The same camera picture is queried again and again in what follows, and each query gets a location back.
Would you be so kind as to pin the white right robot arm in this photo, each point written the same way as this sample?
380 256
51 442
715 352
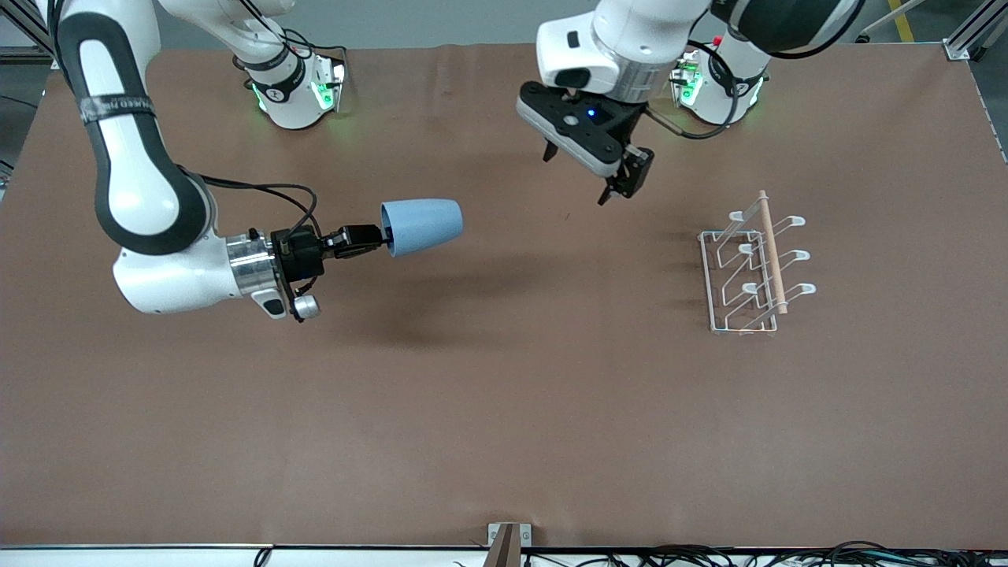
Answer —
130 189

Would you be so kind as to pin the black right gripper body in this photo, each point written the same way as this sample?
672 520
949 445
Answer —
296 255

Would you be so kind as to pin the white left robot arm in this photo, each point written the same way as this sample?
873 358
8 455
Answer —
630 39

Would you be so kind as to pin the grey metal tube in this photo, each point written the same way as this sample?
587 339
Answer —
890 17

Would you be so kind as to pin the brown camera pole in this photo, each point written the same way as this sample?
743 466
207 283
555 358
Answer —
504 551

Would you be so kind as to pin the brown table cover sheet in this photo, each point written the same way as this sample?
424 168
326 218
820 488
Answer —
472 394

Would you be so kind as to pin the grey metal bracket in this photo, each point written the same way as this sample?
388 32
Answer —
526 535

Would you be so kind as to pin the blue plastic cup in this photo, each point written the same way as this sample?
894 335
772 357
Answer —
425 227

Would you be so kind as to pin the aluminium frame profile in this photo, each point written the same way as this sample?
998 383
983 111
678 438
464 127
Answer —
24 31
972 35

